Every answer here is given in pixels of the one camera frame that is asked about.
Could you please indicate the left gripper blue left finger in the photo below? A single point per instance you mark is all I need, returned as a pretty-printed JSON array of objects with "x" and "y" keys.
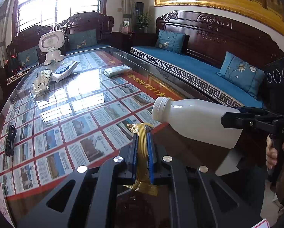
[{"x": 132, "y": 159}]

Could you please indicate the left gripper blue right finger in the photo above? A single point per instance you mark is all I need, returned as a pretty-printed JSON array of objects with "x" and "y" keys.
[{"x": 151, "y": 154}]

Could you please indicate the gold snack wrapper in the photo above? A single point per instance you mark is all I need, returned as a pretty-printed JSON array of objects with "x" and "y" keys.
[{"x": 142, "y": 183}]

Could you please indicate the white plastic milk bottle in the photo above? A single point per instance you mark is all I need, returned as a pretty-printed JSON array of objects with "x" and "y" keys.
[{"x": 197, "y": 119}]

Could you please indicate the person's right hand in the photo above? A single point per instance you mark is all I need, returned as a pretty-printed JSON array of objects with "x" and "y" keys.
[{"x": 271, "y": 154}]

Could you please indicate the black phone on gripper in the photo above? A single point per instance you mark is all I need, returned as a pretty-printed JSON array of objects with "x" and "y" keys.
[{"x": 271, "y": 91}]

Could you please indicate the blue floral pillow near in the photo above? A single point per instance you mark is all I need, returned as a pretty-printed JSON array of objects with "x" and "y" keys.
[{"x": 242, "y": 74}]

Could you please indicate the blue floral pillow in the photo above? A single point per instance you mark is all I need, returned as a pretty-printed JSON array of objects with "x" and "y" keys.
[
  {"x": 170, "y": 41},
  {"x": 242, "y": 74}
]

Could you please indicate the blue sofa seat cushion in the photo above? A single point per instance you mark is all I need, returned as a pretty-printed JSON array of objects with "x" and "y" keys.
[{"x": 200, "y": 75}]

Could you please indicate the blue floral pillow far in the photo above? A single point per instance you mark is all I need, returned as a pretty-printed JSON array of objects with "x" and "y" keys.
[{"x": 170, "y": 41}]

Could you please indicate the corner potted plant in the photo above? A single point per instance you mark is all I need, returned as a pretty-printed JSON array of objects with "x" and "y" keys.
[{"x": 142, "y": 22}]

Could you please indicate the teal pillow right chair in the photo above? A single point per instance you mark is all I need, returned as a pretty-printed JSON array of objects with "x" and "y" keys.
[{"x": 82, "y": 39}]

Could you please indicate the teal pillow chair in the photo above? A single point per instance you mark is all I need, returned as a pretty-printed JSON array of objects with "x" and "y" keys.
[
  {"x": 28, "y": 57},
  {"x": 82, "y": 39}
]

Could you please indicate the long wooden sofa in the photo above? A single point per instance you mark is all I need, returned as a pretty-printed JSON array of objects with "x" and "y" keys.
[{"x": 209, "y": 37}]

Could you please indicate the dark water dispenser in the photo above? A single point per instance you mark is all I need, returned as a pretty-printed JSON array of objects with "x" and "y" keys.
[{"x": 139, "y": 9}]

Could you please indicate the wooden armchair right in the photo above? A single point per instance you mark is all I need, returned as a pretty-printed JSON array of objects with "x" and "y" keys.
[{"x": 83, "y": 22}]

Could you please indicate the wooden armchair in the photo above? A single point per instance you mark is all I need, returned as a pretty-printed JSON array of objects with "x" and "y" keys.
[
  {"x": 26, "y": 39},
  {"x": 83, "y": 22}
]

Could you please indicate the white robot toy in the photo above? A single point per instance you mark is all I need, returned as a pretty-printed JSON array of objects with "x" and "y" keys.
[{"x": 50, "y": 43}]

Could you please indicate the teal pillow left chair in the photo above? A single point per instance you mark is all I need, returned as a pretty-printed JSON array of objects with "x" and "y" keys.
[{"x": 28, "y": 57}]

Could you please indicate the right grey curtain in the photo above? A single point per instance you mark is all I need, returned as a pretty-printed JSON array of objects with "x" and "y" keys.
[{"x": 129, "y": 0}]

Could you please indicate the grey curtain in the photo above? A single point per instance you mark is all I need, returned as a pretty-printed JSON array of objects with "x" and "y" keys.
[
  {"x": 4, "y": 14},
  {"x": 129, "y": 0}
]

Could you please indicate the wooden armchair left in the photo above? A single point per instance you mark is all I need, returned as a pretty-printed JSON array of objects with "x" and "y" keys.
[{"x": 26, "y": 39}]

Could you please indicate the window with bars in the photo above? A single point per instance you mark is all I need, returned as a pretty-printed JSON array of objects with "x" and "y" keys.
[{"x": 27, "y": 13}]

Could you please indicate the left grey curtain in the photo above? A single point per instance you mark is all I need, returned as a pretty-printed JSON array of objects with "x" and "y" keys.
[{"x": 4, "y": 14}]

